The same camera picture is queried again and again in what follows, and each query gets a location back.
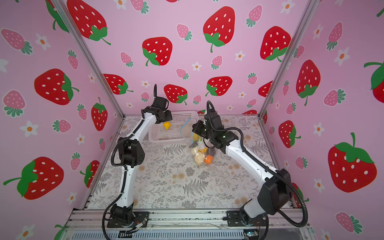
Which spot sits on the orange toy slice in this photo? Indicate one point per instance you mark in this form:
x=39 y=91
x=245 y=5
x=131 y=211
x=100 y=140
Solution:
x=208 y=159

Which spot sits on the floral patterned table mat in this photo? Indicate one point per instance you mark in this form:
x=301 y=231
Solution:
x=169 y=178

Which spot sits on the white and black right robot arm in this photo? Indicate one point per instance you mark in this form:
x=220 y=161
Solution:
x=276 y=186

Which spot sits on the clear zip top bag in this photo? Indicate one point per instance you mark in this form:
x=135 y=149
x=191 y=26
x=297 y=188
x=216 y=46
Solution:
x=198 y=144

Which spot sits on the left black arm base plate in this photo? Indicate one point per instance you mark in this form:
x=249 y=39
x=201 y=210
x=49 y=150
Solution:
x=136 y=218

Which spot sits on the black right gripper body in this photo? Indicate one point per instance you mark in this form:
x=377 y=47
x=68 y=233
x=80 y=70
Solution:
x=201 y=129

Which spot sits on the aluminium corner post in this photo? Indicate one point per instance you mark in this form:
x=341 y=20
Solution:
x=300 y=30
x=78 y=38

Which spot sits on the left aluminium corner post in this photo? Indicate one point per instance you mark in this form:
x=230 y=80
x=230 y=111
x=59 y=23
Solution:
x=78 y=38

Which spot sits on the right aluminium corner post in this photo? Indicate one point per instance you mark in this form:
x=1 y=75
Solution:
x=300 y=30

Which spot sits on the white plastic basket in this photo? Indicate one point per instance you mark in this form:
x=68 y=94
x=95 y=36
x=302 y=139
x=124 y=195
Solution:
x=159 y=135

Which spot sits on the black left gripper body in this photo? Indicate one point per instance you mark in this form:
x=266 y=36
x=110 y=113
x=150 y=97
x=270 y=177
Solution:
x=166 y=116

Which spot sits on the small yellow toy lemon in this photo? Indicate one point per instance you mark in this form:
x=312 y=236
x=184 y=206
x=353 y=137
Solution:
x=167 y=125

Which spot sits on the yellow toy banana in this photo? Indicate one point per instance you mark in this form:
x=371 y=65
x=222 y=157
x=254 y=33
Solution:
x=195 y=138

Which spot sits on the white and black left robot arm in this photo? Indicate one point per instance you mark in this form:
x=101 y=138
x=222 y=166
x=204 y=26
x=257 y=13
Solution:
x=129 y=155

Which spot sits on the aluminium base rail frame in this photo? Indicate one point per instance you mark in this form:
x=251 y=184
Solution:
x=190 y=224

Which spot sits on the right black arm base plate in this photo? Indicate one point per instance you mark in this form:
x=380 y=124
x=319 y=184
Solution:
x=238 y=218

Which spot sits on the beige toy bun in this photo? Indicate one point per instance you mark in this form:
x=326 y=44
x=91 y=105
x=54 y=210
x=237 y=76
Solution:
x=199 y=158

